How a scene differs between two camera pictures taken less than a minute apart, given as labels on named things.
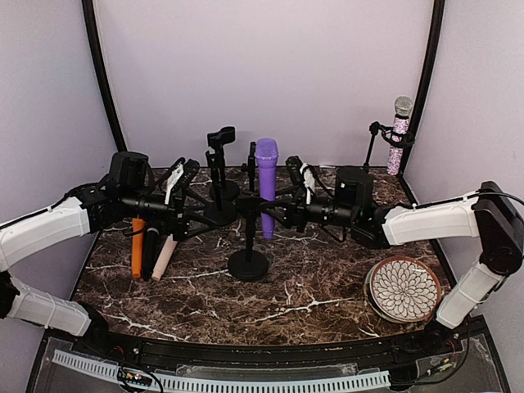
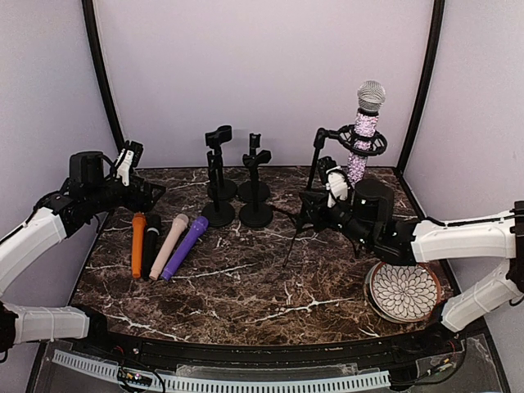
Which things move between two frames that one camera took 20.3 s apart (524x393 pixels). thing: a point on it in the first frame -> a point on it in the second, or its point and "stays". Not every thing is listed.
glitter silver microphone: (403, 106) -> (371, 97)
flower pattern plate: (402, 290) stays
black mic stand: (223, 190) stays
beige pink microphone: (164, 258) stays
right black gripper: (295, 214) -> (318, 211)
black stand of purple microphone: (249, 264) -> (256, 215)
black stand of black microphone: (219, 212) stays
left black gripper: (177, 225) -> (145, 204)
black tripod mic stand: (388, 133) -> (374, 144)
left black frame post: (90, 20) stays
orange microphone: (137, 239) stays
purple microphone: (267, 151) -> (199, 225)
